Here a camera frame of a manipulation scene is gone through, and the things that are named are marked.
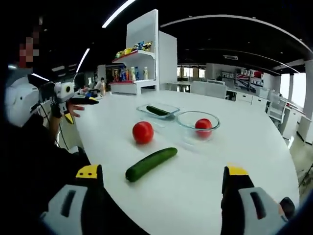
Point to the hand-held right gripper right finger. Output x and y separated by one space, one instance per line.
254 213

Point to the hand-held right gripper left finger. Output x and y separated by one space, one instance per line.
71 210

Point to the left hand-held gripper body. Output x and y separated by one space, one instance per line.
66 94

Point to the red tomato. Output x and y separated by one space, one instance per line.
203 127
143 132

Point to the green cucumber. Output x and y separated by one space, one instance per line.
151 164
157 110

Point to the rectangular glass storage container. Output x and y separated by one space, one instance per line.
171 109

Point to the round glass storage container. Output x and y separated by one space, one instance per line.
185 122

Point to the person's left hand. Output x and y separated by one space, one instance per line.
76 109

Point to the person's right hand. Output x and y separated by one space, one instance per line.
287 206

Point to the ceiling light strip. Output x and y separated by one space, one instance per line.
117 12
83 60

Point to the white chest device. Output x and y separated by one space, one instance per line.
20 100

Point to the row of drink bottles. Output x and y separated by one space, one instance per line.
132 73

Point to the white table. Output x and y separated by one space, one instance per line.
195 186

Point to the row of snack packets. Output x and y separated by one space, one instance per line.
134 49

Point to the white display shelf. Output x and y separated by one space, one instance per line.
144 29

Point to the white office chair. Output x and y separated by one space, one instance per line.
277 107

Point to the row of white office desks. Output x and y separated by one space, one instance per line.
244 98

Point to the ceiling air vent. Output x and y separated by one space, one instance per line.
230 57

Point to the red and white wall poster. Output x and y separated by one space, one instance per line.
249 79

